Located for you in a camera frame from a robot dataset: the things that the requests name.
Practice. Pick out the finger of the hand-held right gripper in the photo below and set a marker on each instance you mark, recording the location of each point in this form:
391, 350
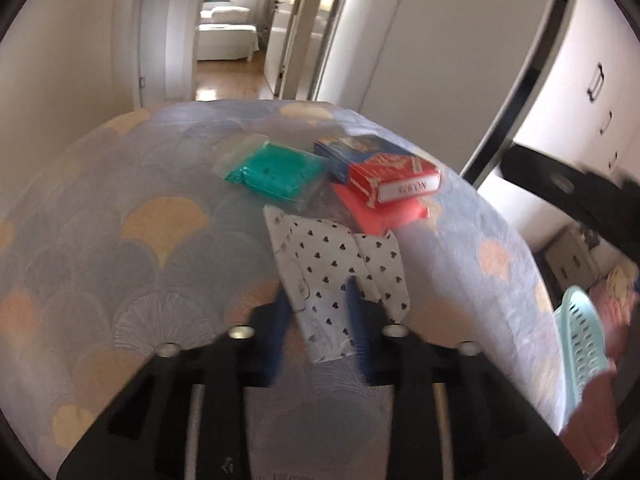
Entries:
575, 190

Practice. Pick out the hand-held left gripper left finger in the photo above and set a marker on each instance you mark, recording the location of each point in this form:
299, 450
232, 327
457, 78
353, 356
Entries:
276, 340

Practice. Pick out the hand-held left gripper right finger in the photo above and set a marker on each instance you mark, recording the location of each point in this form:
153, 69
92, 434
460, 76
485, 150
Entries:
356, 330

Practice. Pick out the white heart-print bag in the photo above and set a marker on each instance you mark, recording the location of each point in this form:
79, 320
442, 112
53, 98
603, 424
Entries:
325, 260

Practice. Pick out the teal plastic basket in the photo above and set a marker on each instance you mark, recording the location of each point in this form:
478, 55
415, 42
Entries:
582, 340

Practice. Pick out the beige nightstand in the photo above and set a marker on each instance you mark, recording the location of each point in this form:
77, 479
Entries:
570, 260

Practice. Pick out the folded pink and yellow quilts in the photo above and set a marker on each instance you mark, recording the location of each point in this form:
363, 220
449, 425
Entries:
620, 280

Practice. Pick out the coral pink flat packet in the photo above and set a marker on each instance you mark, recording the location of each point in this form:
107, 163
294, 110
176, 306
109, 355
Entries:
385, 215

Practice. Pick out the white wardrobe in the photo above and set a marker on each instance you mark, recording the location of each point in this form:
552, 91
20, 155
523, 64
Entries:
590, 35

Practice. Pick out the red card box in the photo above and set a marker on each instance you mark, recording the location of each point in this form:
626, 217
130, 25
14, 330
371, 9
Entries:
390, 177

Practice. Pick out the green packet in clear bag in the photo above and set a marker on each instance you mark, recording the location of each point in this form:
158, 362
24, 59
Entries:
277, 170

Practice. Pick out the blue card box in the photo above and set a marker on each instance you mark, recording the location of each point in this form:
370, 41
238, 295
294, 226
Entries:
340, 152

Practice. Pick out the white sliding door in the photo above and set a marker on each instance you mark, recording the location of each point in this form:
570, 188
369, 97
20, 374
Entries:
440, 35

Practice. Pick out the fan-patterned grey tablecloth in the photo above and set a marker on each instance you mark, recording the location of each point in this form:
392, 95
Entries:
125, 185

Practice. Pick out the white bed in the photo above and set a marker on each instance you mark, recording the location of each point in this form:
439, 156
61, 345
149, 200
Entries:
225, 40

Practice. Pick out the white room door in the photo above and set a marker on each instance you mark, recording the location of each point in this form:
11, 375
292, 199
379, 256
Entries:
280, 35

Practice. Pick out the white folded quilt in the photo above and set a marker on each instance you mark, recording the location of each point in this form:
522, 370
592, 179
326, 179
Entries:
225, 14

